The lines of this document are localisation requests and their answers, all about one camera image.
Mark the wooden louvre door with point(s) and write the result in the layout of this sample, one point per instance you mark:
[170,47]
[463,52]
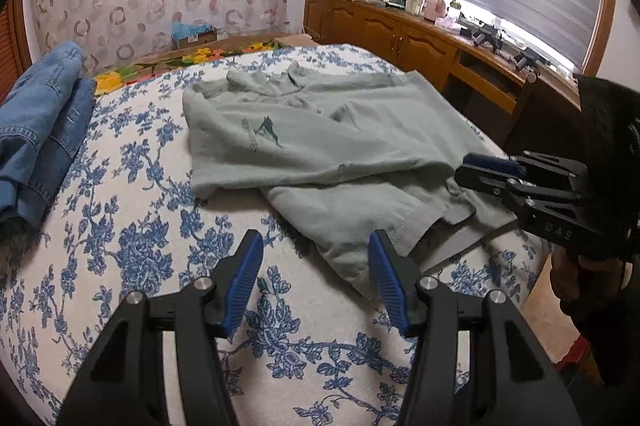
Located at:
[10,50]

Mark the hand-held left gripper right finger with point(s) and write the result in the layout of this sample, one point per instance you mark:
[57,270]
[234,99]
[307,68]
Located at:
[390,286]

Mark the white bottle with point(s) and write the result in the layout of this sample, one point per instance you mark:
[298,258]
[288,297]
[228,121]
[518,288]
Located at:
[414,1]

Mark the cardboard box with blue wrap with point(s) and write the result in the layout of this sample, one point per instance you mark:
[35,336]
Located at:
[192,36]

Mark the person's right hand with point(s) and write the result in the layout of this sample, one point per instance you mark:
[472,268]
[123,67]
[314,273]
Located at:
[565,281]

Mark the pink bottle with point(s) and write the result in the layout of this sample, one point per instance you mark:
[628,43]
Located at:
[436,5]

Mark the blue denim garment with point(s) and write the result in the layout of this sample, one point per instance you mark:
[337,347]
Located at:
[35,120]

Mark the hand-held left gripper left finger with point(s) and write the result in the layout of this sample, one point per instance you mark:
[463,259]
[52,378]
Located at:
[245,281]

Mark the black device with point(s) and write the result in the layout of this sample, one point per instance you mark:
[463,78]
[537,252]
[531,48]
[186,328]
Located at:
[525,59]
[487,36]

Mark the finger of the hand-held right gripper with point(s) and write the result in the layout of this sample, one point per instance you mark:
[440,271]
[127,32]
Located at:
[490,162]
[480,185]

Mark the person's right forearm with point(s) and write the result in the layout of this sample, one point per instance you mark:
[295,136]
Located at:
[615,331]

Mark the wooden cabinet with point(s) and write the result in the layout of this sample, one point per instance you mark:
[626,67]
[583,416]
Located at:
[380,28]

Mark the grey-green pants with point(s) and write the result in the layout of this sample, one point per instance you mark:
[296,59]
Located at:
[310,145]

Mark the blue floral bed sheet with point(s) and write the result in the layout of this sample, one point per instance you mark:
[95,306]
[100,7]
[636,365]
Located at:
[125,231]

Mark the flower-print blanket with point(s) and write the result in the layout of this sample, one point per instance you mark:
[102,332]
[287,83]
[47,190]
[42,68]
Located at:
[150,68]

